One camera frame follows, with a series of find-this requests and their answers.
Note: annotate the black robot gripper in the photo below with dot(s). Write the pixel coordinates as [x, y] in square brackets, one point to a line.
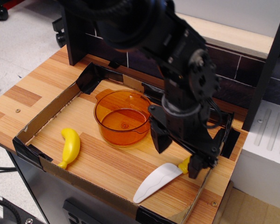
[189, 128]

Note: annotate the yellow handled white toy knife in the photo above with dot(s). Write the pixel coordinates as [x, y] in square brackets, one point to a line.
[161, 176]

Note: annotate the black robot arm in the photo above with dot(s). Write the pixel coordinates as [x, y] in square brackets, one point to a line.
[190, 81]

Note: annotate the orange transparent plastic pot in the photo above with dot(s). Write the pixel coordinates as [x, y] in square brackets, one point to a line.
[122, 116]

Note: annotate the cardboard fence with black tape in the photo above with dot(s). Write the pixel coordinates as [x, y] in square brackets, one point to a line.
[85, 154]

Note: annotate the white toy sink drainboard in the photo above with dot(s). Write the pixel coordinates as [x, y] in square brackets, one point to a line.
[257, 171]

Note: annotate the yellow toy banana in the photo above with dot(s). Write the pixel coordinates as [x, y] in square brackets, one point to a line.
[71, 147]

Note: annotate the black chair caster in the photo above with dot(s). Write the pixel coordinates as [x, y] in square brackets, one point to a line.
[60, 35]

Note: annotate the black caster wheel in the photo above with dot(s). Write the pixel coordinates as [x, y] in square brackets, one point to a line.
[3, 13]

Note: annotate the black right frame post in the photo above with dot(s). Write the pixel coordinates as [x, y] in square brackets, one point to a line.
[263, 82]

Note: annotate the black upright shelf post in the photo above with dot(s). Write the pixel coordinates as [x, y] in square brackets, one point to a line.
[75, 34]

